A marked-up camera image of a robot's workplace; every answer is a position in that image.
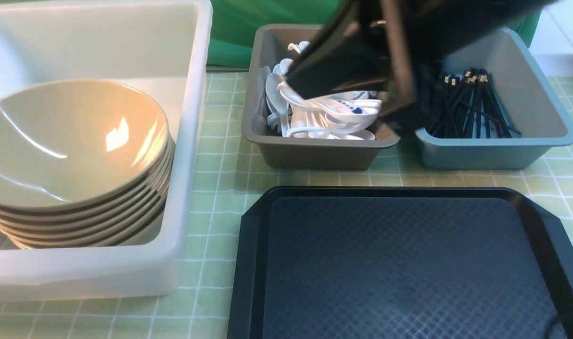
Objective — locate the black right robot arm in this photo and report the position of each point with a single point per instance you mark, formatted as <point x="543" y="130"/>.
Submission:
<point x="396" y="46"/>

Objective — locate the top tan stacked bowl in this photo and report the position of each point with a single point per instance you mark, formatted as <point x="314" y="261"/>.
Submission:
<point x="74" y="141"/>

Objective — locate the pile of white spoons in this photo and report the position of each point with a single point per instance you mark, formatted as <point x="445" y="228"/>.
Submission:
<point x="344" y="116"/>

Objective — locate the black serving tray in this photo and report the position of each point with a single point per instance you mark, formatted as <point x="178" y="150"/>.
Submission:
<point x="401" y="263"/>

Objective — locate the grey spoon bin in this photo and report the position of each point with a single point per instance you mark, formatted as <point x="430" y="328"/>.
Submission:
<point x="271" y="46"/>

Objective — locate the green backdrop cloth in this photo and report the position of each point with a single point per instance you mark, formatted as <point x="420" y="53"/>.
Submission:
<point x="267" y="23"/>

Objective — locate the green checkered tablecloth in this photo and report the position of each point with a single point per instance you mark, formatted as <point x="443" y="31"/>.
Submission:
<point x="230" y="177"/>

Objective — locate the large white plastic bin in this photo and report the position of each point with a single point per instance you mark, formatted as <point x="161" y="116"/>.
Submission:
<point x="158" y="46"/>

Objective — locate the bundle of black chopsticks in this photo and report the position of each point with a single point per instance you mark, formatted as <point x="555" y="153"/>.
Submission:
<point x="466" y="107"/>

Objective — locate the lower tan stacked bowls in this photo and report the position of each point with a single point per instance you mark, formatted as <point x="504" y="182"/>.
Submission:
<point x="120" y="216"/>

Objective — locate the blue chopstick bin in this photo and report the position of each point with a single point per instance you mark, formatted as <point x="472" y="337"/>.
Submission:
<point x="529" y="103"/>

